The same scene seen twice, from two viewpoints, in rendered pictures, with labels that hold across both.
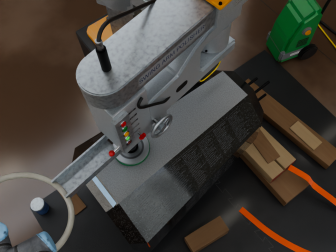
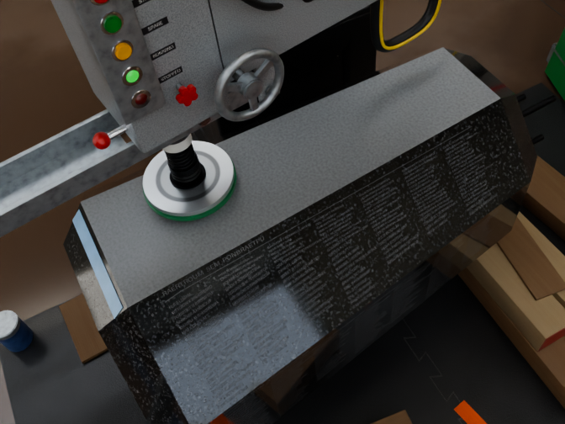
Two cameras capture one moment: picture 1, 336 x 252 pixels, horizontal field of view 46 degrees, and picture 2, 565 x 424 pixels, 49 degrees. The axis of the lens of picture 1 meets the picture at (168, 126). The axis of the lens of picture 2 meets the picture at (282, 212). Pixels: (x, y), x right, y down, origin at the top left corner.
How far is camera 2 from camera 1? 106 cm
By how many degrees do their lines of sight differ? 11
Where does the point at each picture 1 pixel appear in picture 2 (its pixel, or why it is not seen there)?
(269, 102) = (546, 177)
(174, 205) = (281, 345)
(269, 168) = (538, 311)
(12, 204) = not seen: outside the picture
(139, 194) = (187, 295)
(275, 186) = (550, 359)
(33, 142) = not seen: hidden behind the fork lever
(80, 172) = (21, 193)
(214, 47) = not seen: outside the picture
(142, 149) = (214, 184)
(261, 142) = (522, 251)
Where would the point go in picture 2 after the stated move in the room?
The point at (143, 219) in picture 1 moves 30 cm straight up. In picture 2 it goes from (190, 365) to (155, 304)
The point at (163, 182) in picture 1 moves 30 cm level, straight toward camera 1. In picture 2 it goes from (257, 278) to (250, 411)
